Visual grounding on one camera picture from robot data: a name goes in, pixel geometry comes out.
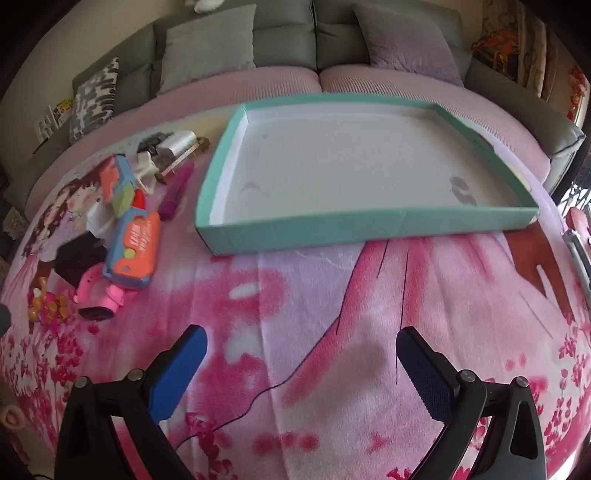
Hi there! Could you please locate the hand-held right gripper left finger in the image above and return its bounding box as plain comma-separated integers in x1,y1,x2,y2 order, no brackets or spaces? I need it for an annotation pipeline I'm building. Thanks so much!
55,324,208,480

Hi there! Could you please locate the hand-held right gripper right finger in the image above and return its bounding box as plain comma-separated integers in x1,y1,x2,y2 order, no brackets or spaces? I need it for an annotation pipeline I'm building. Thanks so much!
396,326,546,480

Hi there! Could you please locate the pink watch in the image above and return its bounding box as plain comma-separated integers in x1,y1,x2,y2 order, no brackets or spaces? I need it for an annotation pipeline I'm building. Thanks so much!
74,263,125,320

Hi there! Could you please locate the orange blue toy knife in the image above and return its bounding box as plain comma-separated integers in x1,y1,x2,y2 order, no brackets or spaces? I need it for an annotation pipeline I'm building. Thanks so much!
102,208,161,291

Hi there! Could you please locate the black power adapter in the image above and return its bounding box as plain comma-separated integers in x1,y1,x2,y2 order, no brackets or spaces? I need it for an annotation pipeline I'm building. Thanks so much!
55,233,109,287

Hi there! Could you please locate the pink dog toy figure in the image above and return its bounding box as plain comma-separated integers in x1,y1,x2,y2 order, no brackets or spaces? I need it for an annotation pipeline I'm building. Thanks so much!
27,274,70,324

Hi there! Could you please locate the purple lighter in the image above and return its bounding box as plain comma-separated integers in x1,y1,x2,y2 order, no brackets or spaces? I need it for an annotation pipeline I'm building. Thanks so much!
159,161,195,221

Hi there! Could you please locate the orange toy knife green blade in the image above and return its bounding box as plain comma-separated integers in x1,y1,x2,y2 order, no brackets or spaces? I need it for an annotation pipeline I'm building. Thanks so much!
98,154,148,220

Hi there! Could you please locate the white toy basket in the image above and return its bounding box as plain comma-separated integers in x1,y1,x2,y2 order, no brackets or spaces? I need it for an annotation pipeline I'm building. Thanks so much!
135,152,163,195

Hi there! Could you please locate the gold patterned lighter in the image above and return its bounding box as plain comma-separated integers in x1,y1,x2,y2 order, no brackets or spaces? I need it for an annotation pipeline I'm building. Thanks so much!
154,137,211,184

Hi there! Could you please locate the teal cardboard box tray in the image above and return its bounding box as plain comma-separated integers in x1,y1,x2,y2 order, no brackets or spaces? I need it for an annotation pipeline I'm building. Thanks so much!
195,91,540,257

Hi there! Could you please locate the white charger block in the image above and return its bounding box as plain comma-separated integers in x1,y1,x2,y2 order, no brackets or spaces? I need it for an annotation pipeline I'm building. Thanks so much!
156,130,200,158

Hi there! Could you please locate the black toy car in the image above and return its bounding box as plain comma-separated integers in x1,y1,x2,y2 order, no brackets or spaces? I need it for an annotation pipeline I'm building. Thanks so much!
137,132,168,154

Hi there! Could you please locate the printed cartoon blanket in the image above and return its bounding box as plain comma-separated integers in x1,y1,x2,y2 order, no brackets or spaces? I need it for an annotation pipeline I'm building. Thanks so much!
0,134,591,480

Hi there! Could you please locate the black folding rack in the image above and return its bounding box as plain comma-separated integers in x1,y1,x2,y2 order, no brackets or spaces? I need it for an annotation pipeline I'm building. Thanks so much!
556,180,591,213

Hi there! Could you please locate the pink sofa cover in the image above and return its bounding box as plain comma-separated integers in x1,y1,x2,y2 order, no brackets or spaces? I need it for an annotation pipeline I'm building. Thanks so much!
25,65,552,217

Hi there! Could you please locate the white magazine rack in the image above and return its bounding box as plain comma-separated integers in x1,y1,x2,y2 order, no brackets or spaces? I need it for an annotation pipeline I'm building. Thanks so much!
34,97,75,141

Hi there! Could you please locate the black white patterned pillow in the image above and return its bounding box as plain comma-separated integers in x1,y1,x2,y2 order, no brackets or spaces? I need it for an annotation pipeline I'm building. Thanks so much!
68,57,121,144

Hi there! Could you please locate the red hanging ornament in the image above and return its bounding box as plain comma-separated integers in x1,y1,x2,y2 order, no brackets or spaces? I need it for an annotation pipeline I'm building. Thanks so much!
567,65,589,123

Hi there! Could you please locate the grey pillow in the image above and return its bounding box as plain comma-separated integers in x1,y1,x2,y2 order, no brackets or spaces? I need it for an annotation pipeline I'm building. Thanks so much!
156,4,257,97

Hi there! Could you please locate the purple pillow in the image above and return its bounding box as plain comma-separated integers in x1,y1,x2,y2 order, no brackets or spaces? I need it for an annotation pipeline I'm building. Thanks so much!
352,4,465,88

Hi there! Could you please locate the beige patterned curtain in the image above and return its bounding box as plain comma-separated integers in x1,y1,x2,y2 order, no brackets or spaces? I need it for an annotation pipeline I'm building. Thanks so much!
515,9,561,100

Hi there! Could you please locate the grey sofa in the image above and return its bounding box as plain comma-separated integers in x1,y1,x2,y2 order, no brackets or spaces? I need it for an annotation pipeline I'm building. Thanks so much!
0,0,587,217

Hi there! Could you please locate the pink chair with metal frame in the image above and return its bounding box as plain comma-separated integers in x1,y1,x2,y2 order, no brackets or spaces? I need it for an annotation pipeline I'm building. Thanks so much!
561,208,591,296

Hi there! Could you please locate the orange wall hanging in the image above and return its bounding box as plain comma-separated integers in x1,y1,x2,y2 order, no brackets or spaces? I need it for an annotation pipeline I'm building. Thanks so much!
471,4,522,81

